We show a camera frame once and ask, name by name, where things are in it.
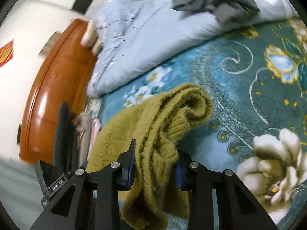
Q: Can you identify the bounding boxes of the black cloth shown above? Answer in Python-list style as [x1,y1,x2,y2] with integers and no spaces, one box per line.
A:
[55,101,78,174]

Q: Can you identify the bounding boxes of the red wall decoration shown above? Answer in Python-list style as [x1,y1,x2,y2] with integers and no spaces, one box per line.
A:
[0,40,14,67]

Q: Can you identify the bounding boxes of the yellow floral pillow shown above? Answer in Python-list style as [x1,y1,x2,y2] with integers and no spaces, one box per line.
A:
[92,40,104,56]

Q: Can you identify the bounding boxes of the pale floral pillow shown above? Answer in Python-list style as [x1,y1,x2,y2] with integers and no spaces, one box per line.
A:
[80,21,99,48]

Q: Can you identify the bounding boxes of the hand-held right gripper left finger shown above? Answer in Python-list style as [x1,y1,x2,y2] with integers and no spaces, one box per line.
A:
[29,139,138,230]

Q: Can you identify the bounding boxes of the wooden headboard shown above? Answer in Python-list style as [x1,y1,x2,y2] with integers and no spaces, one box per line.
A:
[19,19,97,166]

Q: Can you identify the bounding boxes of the pale pink folded clothes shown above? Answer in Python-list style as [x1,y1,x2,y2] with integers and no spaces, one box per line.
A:
[75,112,102,164]

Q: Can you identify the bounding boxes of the olive green knit sweater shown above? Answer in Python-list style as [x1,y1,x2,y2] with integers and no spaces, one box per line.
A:
[85,83,214,230]

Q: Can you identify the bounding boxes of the teal floral bed sheet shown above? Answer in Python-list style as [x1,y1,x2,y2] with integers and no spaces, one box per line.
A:
[84,19,307,230]

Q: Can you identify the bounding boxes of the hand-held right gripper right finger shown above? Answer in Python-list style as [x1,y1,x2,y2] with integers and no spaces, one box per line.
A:
[175,151,279,230]

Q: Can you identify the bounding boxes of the blue-grey floral duvet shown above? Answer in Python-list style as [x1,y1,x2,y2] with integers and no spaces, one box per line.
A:
[86,0,301,99]

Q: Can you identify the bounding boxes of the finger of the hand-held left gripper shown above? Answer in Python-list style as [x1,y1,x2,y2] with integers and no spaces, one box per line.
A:
[34,160,58,192]

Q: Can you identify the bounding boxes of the grey wall panels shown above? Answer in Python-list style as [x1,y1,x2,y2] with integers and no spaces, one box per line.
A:
[39,31,61,56]

